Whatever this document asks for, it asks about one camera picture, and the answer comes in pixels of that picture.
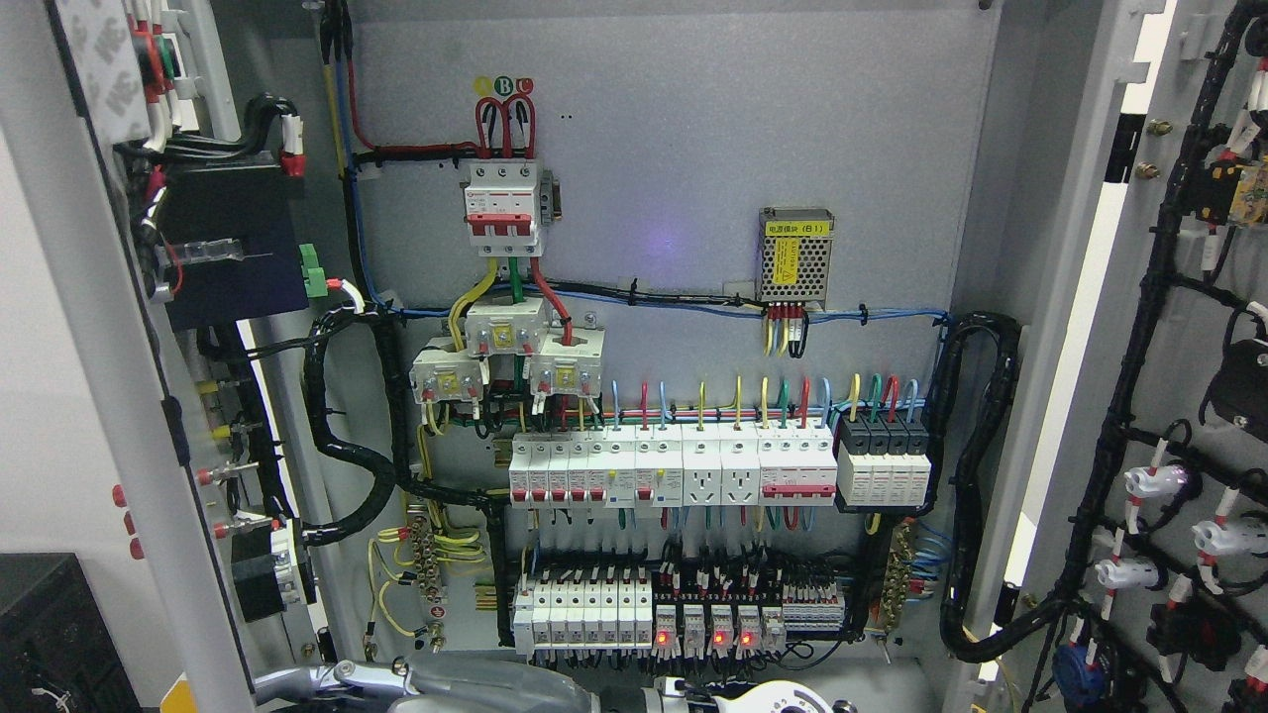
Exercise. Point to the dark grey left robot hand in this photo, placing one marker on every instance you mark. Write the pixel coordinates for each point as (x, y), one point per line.
(345, 686)

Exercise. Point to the grey cabinet door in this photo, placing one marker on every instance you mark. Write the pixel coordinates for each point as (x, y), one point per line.
(89, 466)
(1116, 544)

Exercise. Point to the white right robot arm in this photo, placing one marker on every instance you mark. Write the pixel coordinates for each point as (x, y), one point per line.
(677, 694)

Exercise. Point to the white lower breaker row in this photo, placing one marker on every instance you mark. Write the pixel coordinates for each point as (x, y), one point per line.
(611, 616)

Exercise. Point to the black box lower left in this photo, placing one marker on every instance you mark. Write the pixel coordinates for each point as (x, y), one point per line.
(56, 652)

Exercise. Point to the white current transformers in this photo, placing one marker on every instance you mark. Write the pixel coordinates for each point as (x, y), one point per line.
(500, 333)

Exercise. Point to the relay row with red leds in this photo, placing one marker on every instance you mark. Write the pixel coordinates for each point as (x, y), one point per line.
(718, 632)

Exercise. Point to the black digital power meter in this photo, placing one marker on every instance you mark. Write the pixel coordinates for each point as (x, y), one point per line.
(230, 225)

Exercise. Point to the red white main breaker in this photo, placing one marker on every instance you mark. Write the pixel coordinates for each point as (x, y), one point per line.
(508, 204)

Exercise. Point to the black surge protector modules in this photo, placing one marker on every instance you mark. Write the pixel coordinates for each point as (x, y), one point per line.
(882, 467)

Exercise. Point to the metal mesh power supply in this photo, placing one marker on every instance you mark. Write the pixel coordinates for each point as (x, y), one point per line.
(795, 247)

